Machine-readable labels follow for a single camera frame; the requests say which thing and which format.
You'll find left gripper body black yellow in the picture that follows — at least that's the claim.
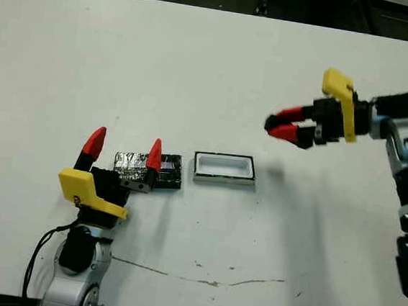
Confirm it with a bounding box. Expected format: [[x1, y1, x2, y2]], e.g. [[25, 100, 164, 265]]
[[54, 162, 152, 233]]

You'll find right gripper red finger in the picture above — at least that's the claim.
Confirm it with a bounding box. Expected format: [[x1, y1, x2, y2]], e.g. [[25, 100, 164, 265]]
[[267, 120, 317, 151], [275, 102, 316, 125]]

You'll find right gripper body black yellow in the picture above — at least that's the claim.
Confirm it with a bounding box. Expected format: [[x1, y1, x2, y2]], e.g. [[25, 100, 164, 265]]
[[308, 66, 379, 153]]

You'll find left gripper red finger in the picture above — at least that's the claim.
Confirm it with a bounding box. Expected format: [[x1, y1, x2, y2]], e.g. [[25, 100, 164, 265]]
[[73, 124, 108, 174], [142, 137, 166, 193]]

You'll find black camera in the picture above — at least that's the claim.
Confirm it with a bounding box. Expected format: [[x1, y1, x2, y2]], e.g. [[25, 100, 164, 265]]
[[263, 112, 283, 133]]

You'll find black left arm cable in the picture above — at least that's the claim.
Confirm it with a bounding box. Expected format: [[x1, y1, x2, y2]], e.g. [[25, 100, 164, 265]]
[[21, 220, 83, 304]]

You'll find camera box base white inside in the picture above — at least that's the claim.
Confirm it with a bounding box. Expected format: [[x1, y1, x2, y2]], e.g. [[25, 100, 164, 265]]
[[191, 150, 259, 190]]

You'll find black camera box lid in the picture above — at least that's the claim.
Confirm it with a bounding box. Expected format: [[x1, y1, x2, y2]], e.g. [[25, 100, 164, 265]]
[[111, 148, 185, 193]]

